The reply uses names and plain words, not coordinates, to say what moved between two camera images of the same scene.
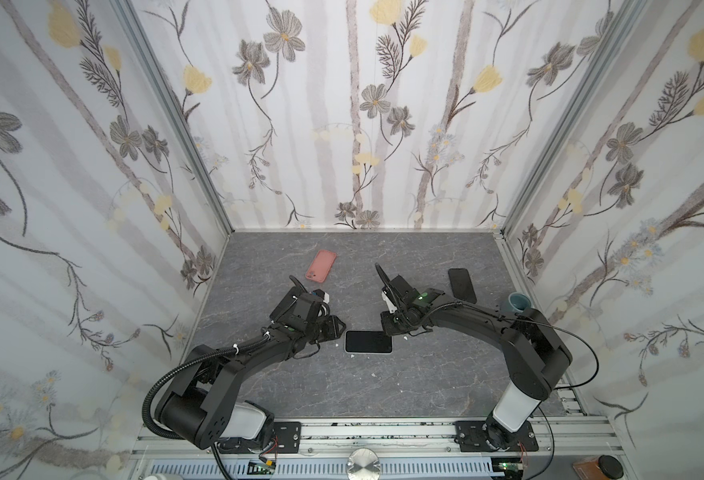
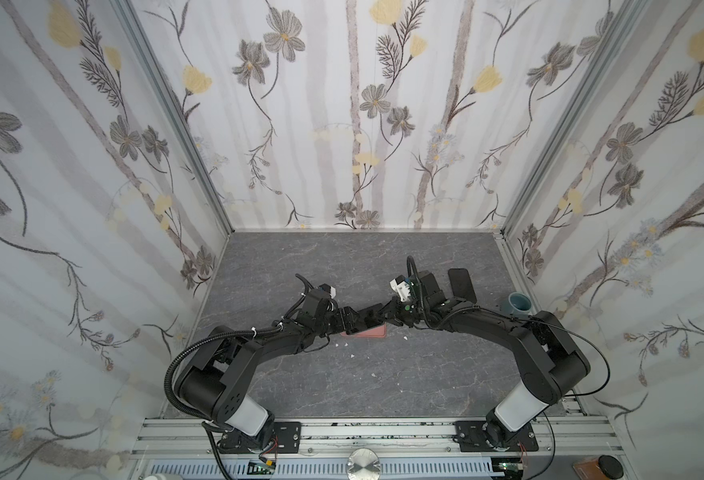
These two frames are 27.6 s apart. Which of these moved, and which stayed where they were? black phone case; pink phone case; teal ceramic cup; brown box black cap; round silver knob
Moved: pink phone case
Stayed: round silver knob; black phone case; teal ceramic cup; brown box black cap
